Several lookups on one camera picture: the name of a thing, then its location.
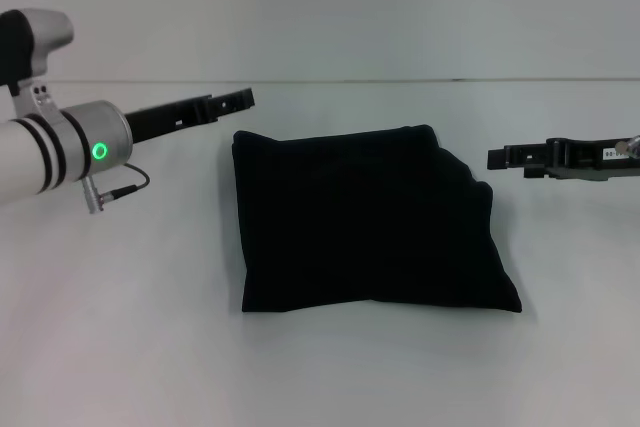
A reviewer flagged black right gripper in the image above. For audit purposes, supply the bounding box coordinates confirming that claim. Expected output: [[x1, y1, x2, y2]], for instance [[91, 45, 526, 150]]
[[486, 136, 640, 182]]

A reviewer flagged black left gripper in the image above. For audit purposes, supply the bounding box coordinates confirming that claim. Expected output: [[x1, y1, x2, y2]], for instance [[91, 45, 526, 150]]
[[124, 87, 257, 144]]

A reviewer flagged black t-shirt with FREE print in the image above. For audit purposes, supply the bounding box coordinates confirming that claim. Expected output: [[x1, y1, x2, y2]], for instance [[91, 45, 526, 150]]
[[231, 123, 524, 316]]

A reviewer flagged silver left camera mount bracket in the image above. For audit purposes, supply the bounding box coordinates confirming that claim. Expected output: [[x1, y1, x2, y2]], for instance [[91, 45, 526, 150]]
[[9, 77, 64, 121]]

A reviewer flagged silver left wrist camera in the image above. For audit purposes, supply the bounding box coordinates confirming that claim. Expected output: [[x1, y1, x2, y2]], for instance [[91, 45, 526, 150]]
[[0, 7, 76, 89]]

